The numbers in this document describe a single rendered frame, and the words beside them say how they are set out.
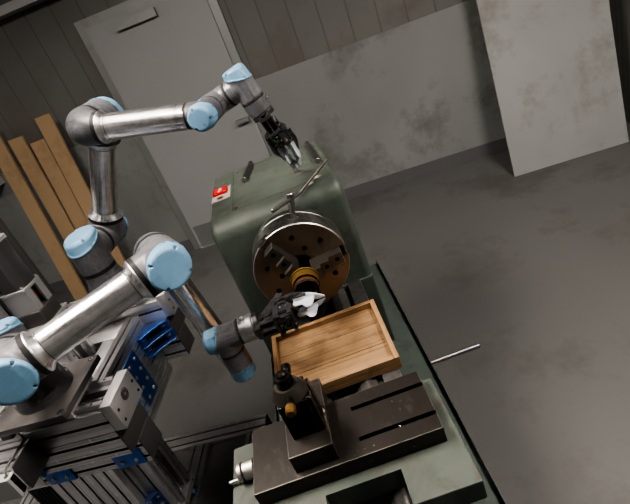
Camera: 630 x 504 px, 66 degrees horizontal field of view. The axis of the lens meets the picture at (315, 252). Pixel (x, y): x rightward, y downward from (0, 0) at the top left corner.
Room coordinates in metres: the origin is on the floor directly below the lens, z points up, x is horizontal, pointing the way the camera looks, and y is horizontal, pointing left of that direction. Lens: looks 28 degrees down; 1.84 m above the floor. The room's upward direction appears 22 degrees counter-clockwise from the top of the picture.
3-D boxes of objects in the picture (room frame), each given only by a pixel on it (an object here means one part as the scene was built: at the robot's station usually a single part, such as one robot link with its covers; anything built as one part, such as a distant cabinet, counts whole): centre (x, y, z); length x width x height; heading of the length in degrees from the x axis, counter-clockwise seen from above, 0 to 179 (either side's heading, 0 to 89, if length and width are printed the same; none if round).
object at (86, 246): (1.61, 0.71, 1.33); 0.13 x 0.12 x 0.14; 164
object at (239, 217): (1.83, 0.06, 1.06); 0.59 x 0.48 x 0.39; 178
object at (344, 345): (1.18, 0.07, 0.88); 0.36 x 0.30 x 0.04; 88
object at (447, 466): (0.75, 0.12, 0.89); 0.53 x 0.30 x 0.06; 88
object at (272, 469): (0.80, 0.10, 0.95); 0.43 x 0.18 x 0.04; 88
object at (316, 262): (1.35, -0.03, 1.09); 0.12 x 0.11 x 0.05; 88
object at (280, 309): (1.16, 0.17, 1.08); 0.12 x 0.09 x 0.08; 88
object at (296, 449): (0.83, 0.16, 1.00); 0.20 x 0.10 x 0.05; 178
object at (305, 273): (1.28, 0.06, 1.08); 0.09 x 0.09 x 0.09; 88
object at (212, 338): (1.17, 0.33, 1.07); 0.11 x 0.08 x 0.09; 88
